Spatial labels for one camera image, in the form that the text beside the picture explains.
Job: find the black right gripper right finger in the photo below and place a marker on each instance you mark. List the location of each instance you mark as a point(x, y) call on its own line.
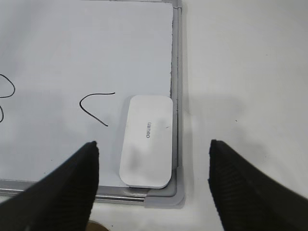
point(246, 199)

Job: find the white rectangular board eraser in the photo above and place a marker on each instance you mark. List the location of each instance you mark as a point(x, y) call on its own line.
point(146, 157)

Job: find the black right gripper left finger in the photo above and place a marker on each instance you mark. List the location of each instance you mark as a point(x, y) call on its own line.
point(62, 201)

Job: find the white aluminium-framed whiteboard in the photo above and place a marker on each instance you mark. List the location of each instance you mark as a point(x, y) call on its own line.
point(68, 69)

